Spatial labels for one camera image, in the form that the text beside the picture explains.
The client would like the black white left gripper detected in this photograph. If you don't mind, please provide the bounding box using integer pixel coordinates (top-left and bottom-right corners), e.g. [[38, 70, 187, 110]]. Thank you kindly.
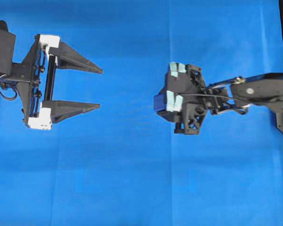
[[12, 34, 103, 130]]

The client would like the blue table cloth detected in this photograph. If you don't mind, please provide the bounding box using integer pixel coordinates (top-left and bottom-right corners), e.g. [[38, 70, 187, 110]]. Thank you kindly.
[[0, 0, 283, 226]]

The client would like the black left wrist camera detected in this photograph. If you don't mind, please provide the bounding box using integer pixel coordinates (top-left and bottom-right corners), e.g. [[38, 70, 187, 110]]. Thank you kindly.
[[0, 20, 16, 75]]

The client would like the blue block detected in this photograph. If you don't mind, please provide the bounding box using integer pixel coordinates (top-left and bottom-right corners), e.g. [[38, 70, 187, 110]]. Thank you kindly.
[[153, 91, 166, 113]]

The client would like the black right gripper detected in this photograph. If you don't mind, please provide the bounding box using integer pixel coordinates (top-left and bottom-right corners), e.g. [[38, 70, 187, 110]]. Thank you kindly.
[[173, 64, 228, 135]]

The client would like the black camera cable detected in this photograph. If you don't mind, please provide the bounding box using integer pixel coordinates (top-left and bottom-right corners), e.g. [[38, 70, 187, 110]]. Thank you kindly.
[[179, 93, 250, 115], [0, 74, 18, 102]]

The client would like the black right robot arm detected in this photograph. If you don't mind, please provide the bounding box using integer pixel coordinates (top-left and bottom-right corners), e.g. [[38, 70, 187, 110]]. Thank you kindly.
[[171, 67, 283, 134]]

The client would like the black left camera cable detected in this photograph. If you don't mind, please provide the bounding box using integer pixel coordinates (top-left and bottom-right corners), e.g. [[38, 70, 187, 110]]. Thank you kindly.
[[0, 74, 18, 102]]

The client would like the black right camera cable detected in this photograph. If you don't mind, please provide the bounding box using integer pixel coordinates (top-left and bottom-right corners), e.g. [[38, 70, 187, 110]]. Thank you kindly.
[[179, 93, 250, 115]]

